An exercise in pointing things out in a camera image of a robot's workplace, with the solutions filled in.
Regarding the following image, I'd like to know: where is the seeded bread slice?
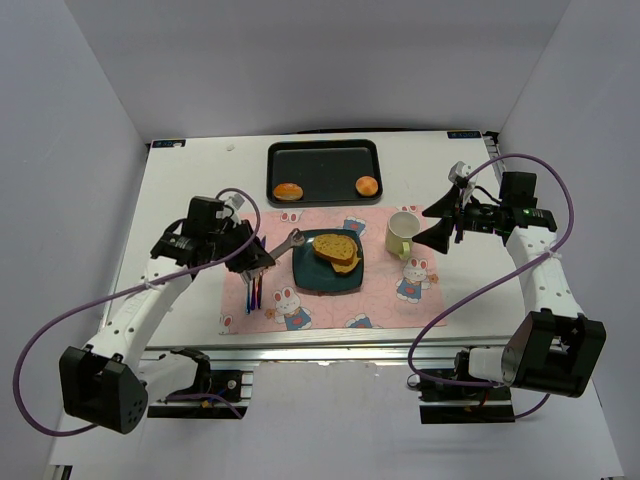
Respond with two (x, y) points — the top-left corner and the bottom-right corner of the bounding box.
(312, 234), (358, 266)
(331, 255), (361, 275)

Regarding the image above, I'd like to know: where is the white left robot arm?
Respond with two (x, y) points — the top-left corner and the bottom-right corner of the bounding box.
(59, 188), (275, 434)

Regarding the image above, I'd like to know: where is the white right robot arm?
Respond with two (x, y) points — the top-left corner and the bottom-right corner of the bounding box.
(413, 162), (606, 398)

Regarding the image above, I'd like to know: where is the green and white mug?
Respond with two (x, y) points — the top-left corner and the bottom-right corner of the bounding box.
(385, 211), (421, 260)

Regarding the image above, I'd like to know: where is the iridescent purple spoon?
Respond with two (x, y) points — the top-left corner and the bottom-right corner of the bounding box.
(245, 280), (254, 315)

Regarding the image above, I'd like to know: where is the iridescent fork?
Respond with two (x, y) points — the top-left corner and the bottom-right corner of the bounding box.
(250, 279), (258, 311)

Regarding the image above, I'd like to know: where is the plain golden round bun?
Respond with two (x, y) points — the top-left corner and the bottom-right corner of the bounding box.
(355, 176), (379, 197)

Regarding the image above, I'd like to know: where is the sesame round bun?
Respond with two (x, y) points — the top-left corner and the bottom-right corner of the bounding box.
(273, 183), (304, 202)

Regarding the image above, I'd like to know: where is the dark teal square plate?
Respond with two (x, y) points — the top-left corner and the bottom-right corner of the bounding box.
(292, 228), (364, 294)

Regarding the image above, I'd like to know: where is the black baking tray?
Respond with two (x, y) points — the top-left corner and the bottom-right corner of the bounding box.
(266, 139), (384, 207)

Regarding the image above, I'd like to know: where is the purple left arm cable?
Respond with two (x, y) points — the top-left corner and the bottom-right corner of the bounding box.
(12, 187), (263, 439)

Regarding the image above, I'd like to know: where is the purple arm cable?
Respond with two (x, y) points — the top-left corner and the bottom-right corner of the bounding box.
(12, 187), (263, 439)
(406, 152), (577, 419)

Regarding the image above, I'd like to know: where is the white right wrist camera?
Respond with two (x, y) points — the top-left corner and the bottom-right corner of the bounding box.
(448, 161), (473, 183)

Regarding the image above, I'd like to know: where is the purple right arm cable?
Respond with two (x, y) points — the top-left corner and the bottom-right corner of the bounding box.
(406, 152), (577, 419)

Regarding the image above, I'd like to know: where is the aluminium front table rail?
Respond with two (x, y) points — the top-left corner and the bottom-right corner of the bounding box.
(89, 335), (511, 371)

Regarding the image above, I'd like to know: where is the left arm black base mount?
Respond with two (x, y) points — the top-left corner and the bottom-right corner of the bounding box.
(147, 348), (253, 420)

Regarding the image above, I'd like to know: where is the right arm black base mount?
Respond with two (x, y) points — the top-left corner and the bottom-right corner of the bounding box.
(406, 374), (515, 425)

